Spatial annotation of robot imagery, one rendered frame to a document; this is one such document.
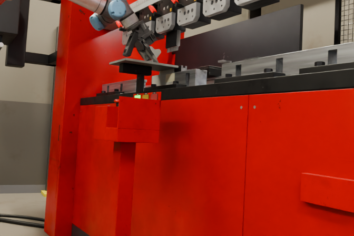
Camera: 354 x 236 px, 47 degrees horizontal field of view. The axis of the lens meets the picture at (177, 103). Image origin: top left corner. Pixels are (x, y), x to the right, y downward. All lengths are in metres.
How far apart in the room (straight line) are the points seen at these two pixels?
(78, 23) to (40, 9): 1.84
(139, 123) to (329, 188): 0.66
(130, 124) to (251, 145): 0.41
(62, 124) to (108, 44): 0.60
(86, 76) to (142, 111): 1.31
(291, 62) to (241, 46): 1.05
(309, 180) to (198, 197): 0.51
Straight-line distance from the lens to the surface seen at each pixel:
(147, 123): 1.41
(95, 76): 2.70
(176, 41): 1.93
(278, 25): 2.16
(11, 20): 2.75
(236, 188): 1.30
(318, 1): 3.87
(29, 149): 4.37
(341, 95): 1.04
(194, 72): 1.73
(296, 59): 1.31
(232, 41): 2.41
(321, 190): 1.05
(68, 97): 2.63
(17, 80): 4.38
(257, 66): 1.43
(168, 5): 1.99
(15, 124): 4.35
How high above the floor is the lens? 0.71
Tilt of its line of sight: 4 degrees up
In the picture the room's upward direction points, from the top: 3 degrees clockwise
